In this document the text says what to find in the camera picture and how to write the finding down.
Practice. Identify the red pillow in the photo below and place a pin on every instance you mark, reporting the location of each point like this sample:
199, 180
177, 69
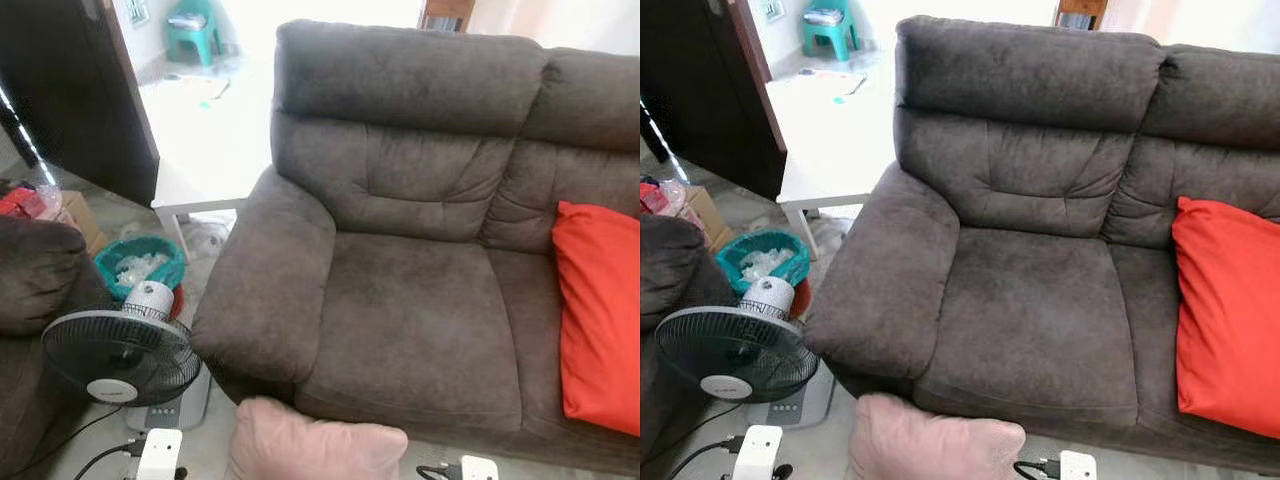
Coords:
600, 310
1230, 310

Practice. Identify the grey-brown long sofa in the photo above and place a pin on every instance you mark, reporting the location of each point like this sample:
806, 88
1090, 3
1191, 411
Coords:
670, 290
35, 300

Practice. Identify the black white floor fan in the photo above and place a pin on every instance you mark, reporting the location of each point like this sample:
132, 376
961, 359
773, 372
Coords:
735, 350
120, 350

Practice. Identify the grey-brown two-seat sofa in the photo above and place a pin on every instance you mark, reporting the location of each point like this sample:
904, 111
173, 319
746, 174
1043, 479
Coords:
420, 250
1050, 250

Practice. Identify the pink pillow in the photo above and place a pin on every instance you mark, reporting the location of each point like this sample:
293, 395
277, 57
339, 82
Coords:
935, 446
320, 448

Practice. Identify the red plastic packet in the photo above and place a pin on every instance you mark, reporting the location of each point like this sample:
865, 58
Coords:
655, 196
20, 202

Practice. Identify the brown cardboard box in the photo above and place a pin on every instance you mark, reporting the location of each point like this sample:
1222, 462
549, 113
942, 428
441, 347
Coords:
82, 222
707, 215

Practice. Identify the teal plastic basket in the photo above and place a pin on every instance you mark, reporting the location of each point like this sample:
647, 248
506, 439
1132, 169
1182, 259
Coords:
730, 262
112, 270

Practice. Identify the dark brown door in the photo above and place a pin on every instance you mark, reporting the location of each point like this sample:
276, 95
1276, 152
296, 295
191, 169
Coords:
75, 90
710, 90

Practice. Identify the white low table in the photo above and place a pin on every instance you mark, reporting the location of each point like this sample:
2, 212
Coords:
215, 150
835, 140

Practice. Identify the teal plastic stool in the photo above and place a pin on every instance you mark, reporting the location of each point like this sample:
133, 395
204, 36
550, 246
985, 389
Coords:
830, 30
195, 32

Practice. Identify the dark wooden shelf cabinet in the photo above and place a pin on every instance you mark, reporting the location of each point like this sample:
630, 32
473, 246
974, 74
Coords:
1080, 12
447, 12

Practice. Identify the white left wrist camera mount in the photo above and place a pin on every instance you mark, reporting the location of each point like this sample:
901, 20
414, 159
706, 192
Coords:
757, 452
160, 455

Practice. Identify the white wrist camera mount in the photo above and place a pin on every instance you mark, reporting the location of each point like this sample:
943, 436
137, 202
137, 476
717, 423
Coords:
160, 455
478, 468
757, 452
1077, 466

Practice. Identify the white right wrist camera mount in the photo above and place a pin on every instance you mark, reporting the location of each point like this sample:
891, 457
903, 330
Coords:
1077, 466
478, 468

